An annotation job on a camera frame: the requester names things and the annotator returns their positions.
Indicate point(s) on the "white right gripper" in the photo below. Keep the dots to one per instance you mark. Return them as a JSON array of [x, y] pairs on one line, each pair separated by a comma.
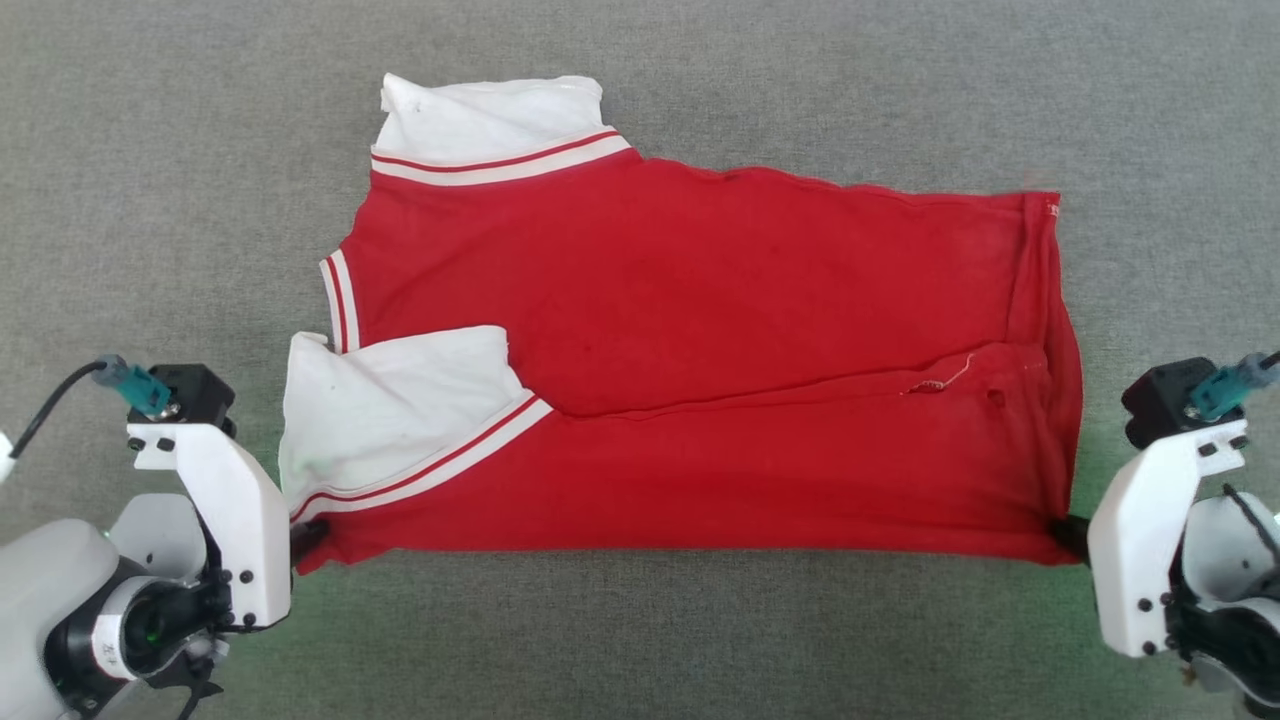
[[1135, 550]]

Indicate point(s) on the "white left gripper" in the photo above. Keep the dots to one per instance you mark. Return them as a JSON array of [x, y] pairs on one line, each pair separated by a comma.
[[245, 540]]

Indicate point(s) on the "red shirt with white sleeves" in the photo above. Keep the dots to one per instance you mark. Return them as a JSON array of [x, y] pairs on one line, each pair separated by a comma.
[[700, 300]]

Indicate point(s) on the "grey fabric sofa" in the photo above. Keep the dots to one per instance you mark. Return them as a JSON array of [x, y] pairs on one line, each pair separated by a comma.
[[640, 640]]

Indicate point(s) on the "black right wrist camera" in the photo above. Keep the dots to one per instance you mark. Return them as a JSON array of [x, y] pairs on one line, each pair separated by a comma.
[[1160, 400]]

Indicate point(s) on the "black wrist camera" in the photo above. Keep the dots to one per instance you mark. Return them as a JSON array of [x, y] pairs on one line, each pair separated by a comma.
[[1160, 400], [200, 395]]

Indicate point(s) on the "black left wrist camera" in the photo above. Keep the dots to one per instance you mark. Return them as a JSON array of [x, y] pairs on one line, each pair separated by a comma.
[[200, 395]]

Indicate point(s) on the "teal right camera connector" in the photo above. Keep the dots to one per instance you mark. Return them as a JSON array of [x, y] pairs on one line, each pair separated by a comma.
[[1225, 390]]

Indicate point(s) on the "teal camera connector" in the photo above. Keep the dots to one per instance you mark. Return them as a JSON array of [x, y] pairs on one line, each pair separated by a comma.
[[1225, 390], [140, 388]]

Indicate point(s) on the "teal left camera connector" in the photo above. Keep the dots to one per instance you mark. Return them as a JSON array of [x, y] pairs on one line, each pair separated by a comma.
[[140, 388]]

